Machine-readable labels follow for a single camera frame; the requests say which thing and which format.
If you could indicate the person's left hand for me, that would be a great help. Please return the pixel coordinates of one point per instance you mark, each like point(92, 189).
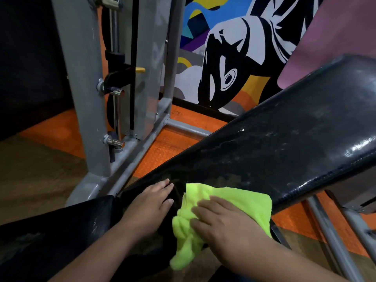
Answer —
point(144, 209)

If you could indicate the person's right hand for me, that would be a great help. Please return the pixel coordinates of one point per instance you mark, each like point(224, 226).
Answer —
point(232, 234)

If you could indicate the person's left thumb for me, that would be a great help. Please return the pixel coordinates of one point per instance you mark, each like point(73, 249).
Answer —
point(166, 203)

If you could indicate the person's right middle finger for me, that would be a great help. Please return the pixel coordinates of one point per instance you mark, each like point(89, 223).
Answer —
point(204, 214)

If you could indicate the person's right little finger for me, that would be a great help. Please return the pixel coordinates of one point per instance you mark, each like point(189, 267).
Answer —
point(221, 202)

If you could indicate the neon yellow microfiber cloth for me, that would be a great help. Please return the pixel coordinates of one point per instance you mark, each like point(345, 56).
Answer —
point(249, 207)

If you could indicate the person's left forearm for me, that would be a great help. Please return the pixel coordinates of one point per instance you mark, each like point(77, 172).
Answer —
point(97, 255)

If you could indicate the person's right forearm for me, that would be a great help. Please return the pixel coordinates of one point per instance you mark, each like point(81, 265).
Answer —
point(293, 268)

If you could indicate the chrome bolt peg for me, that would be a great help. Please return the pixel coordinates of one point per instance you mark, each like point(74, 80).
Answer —
point(114, 142)
point(114, 91)

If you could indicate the black padded bench backrest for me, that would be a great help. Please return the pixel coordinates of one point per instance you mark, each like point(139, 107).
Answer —
point(279, 138)

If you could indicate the black padded bench seat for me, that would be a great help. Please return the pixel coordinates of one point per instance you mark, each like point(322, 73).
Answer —
point(53, 232)

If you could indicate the yellow selector pin knob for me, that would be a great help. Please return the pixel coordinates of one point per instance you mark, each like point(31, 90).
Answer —
point(140, 70)

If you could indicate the chrome guide rod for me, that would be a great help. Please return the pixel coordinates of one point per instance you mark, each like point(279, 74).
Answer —
point(115, 32)

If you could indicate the grey metal bench frame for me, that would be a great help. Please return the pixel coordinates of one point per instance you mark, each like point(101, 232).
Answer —
point(332, 234)

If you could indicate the grey metal gym machine frame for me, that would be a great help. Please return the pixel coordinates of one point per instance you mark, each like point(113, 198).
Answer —
point(85, 93)

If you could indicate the black weight carriage bracket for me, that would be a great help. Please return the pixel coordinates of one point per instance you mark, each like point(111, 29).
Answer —
point(119, 74)

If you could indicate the colourful painted wall mural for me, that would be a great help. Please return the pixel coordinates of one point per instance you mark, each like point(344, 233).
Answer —
point(235, 55)

